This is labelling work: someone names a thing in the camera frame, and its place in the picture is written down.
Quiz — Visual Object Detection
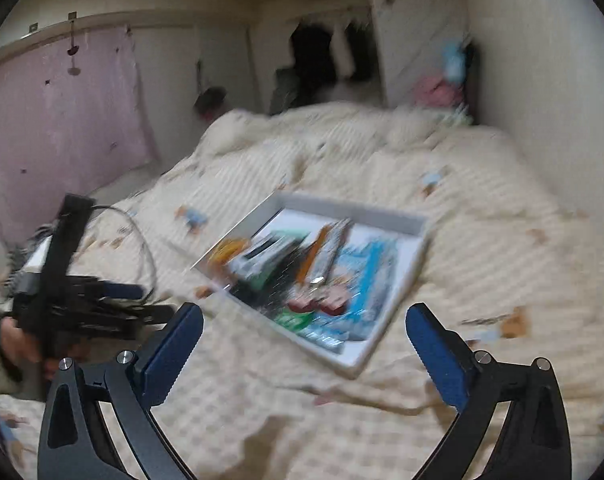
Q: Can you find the black cable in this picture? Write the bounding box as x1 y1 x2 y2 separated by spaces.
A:
89 204 157 306

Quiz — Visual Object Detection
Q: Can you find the checked bear print blanket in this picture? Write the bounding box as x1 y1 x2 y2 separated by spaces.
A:
0 100 604 480

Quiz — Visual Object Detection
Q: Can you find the packaged bread bun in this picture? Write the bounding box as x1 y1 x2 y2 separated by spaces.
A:
209 237 255 268

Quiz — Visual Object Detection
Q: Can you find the green snack packet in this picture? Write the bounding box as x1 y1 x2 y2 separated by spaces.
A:
272 307 317 333

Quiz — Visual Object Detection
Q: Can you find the person's left hand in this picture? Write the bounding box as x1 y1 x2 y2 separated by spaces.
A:
0 312 58 381

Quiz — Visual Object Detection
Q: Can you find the grey rectangular box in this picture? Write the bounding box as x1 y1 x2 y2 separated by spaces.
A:
229 237 290 281

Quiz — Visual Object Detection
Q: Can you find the pink curtain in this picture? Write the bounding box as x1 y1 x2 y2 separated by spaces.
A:
0 22 160 246

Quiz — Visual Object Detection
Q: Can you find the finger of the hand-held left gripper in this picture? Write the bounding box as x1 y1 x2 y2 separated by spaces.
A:
89 300 177 341
69 276 145 301

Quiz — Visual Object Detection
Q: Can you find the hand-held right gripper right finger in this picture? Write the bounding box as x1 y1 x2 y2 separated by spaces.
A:
406 302 572 480

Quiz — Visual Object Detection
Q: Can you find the blue snack packet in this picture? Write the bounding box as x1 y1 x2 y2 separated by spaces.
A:
327 240 400 331
302 327 350 356

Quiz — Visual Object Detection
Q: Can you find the dark hair claw clip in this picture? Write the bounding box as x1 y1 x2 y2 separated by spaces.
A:
229 260 307 318

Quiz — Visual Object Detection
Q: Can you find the white shallow cardboard box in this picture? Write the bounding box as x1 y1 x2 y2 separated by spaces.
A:
189 191 430 380

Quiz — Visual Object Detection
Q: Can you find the green cream tube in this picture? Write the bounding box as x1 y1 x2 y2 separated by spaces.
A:
262 229 313 248

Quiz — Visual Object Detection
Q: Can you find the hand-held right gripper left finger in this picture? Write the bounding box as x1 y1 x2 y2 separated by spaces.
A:
37 302 205 480

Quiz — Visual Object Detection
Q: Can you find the blue plastic pack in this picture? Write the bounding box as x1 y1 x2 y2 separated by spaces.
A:
442 42 467 83

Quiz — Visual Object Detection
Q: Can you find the orange snack packet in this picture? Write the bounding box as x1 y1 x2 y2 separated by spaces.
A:
294 217 355 288

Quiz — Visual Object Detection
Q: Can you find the pink crumpled cloth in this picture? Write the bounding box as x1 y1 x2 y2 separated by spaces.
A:
414 75 465 108

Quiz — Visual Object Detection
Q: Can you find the grey striped cloth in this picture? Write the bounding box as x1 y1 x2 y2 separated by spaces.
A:
272 67 303 111

